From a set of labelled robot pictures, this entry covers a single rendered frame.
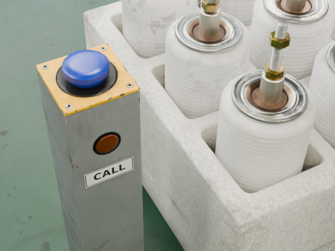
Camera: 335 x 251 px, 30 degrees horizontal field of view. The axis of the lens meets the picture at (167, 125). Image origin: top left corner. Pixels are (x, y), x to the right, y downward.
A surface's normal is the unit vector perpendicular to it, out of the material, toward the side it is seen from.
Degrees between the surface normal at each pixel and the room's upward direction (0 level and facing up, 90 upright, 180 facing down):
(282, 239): 90
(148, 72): 0
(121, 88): 0
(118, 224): 90
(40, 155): 0
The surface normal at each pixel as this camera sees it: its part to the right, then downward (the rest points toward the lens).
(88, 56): 0.01, -0.70
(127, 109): 0.47, 0.64
